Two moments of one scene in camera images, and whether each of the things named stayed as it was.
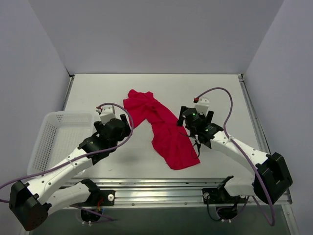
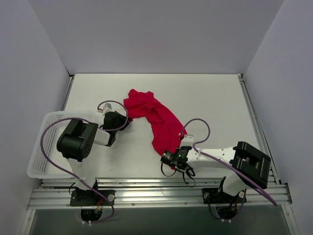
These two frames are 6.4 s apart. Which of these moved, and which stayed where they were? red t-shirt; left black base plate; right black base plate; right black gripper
Moved: right black gripper
Stayed: red t-shirt; left black base plate; right black base plate
